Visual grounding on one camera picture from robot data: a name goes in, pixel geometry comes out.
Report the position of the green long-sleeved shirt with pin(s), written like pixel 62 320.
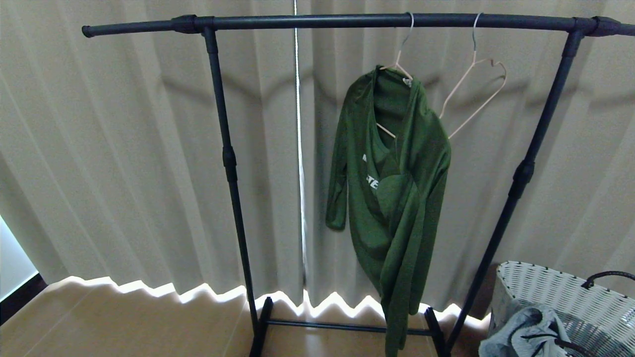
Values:
pixel 397 208

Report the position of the pale grey shorts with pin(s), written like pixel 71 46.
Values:
pixel 521 332

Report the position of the black clothes rack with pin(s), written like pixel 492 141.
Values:
pixel 347 21

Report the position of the white laundry basket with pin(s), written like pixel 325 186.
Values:
pixel 545 287

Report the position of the beige curtain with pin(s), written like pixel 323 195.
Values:
pixel 124 148

